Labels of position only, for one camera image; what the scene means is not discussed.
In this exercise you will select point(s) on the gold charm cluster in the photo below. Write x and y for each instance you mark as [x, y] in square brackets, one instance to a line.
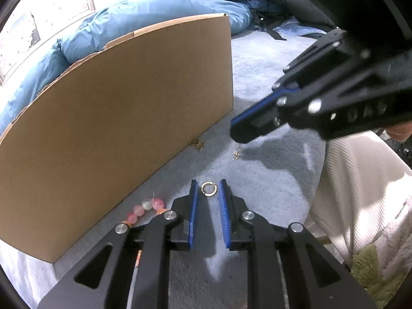
[197, 144]

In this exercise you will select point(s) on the green shaggy rug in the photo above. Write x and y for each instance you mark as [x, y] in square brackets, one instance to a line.
[365, 269]

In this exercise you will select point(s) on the brown cardboard box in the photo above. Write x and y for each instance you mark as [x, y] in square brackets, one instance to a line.
[106, 125]

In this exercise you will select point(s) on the grey fleece bed blanket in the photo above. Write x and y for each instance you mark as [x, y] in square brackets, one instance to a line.
[276, 175]

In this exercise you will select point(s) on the blue duvet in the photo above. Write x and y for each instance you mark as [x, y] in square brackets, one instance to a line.
[99, 29]

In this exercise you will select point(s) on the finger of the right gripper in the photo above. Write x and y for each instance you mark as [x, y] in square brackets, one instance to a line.
[246, 127]
[268, 105]

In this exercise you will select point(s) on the cream ribbed trousers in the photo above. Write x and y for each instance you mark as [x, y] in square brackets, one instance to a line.
[364, 199]

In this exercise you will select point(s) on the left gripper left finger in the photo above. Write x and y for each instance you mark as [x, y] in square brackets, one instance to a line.
[129, 267]

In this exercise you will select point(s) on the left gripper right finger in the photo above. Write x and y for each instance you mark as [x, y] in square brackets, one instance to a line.
[286, 266]

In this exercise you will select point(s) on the person's right hand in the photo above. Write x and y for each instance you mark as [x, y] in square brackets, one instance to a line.
[400, 132]

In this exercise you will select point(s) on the floral framed picture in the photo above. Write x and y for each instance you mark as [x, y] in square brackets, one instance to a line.
[32, 23]

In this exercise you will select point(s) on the small gold charm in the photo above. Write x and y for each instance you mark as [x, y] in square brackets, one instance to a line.
[236, 154]

